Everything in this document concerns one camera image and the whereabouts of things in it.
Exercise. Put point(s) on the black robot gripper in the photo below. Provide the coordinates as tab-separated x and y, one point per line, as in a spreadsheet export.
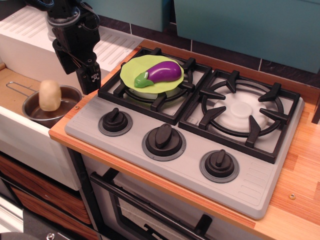
74	48

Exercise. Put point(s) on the beige toy potato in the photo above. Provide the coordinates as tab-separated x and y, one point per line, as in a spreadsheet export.
49	95

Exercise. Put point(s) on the purple toy eggplant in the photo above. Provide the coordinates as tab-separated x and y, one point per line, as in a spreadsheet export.
165	71

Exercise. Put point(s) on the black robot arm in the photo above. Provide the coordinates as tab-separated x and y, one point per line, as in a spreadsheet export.
62	12

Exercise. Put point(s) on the small steel pot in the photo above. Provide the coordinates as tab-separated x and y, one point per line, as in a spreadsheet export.
70	97

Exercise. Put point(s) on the light green plastic plate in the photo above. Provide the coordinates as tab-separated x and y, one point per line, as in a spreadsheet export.
137	65

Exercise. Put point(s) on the grey toy faucet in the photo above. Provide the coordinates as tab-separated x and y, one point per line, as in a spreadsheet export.
51	31

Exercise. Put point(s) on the black left stove knob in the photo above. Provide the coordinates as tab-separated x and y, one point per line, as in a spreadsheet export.
115	123

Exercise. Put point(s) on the black stove knob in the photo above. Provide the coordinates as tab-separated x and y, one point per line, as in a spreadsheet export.
164	143
219	166
115	123

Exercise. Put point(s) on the black middle stove knob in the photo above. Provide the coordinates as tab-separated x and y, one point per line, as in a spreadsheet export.
164	143

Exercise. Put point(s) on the wooden drawer front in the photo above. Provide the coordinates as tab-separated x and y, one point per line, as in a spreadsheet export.
42	195

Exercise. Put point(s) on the grey toy stove top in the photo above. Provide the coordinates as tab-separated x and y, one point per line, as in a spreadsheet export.
250	193

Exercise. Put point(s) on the toy oven door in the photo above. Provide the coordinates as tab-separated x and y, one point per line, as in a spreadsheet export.
146	221

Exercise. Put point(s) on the black right stove knob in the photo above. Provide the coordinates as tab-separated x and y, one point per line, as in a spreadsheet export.
219	166

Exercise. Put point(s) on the black right burner grate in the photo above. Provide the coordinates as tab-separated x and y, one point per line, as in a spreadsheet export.
246	115

